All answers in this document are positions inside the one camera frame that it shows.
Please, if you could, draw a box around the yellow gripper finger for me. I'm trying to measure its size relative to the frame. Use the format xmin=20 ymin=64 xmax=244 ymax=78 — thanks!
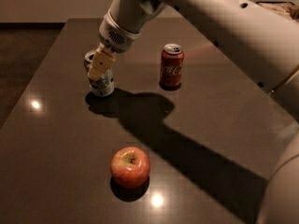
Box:
xmin=88 ymin=44 xmax=116 ymax=80

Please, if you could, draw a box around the red apple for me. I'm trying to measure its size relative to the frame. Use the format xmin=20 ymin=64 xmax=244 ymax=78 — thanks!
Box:
xmin=110 ymin=147 xmax=150 ymax=189

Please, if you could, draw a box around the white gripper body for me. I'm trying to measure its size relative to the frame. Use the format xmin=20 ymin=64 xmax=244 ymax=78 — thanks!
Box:
xmin=99 ymin=12 xmax=140 ymax=53

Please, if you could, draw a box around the green white 7up can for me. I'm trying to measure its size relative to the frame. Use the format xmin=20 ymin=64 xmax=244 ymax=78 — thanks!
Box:
xmin=84 ymin=49 xmax=114 ymax=97

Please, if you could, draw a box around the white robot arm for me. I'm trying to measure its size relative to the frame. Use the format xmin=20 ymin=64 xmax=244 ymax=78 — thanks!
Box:
xmin=88 ymin=0 xmax=299 ymax=118

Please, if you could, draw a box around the red Coca-Cola can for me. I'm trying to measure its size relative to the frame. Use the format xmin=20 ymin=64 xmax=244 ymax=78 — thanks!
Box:
xmin=160 ymin=43 xmax=184 ymax=90

